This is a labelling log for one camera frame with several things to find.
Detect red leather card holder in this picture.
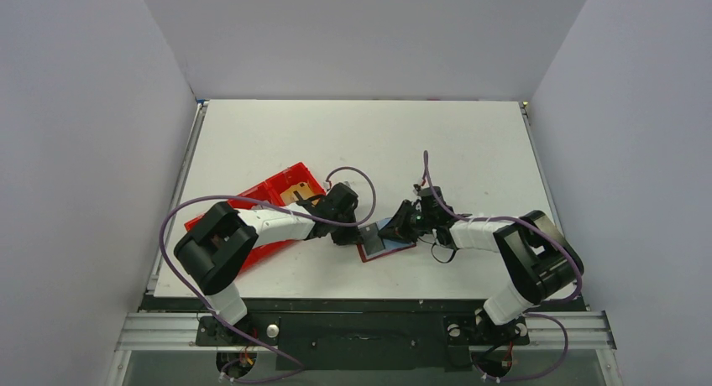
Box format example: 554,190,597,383
357,218,416,263

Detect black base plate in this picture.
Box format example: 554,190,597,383
139,295,534,376

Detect dark green VIP credit card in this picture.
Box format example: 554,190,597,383
359,223,385,260

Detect gold credit card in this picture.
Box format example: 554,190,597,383
280,182,316,205

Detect red plastic tray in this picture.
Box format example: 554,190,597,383
183,161,327,274

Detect aluminium frame rail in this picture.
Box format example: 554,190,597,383
105,311,622,385

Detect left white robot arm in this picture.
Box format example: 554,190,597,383
174,183,359,325

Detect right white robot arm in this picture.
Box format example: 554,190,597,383
378,186,584,326

